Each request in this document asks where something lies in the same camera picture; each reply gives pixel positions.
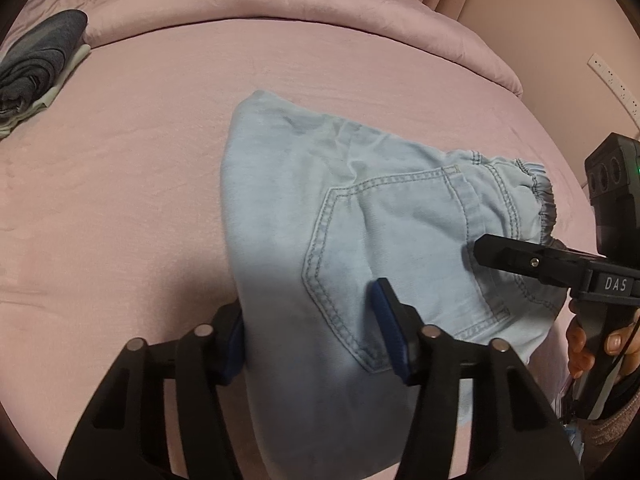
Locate pink bed sheet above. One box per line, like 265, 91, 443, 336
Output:
0, 7, 596, 480

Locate pink duvet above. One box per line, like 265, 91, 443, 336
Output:
10, 0, 524, 99

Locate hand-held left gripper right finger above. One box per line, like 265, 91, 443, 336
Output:
369, 277, 586, 480

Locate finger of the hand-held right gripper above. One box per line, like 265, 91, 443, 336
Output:
474, 234, 606, 289

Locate person's right hand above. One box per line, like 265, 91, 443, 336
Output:
566, 316, 638, 380

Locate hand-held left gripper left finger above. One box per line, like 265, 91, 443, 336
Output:
56, 302, 246, 480

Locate white power strip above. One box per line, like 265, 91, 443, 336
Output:
587, 52, 640, 129

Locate folded grey clothing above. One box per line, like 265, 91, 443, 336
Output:
0, 9, 89, 116

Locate person's right forearm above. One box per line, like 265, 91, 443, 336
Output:
580, 390, 640, 467

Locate folded white cloth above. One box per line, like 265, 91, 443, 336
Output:
0, 44, 92, 139

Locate light blue denim pants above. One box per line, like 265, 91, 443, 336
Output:
220, 90, 571, 478

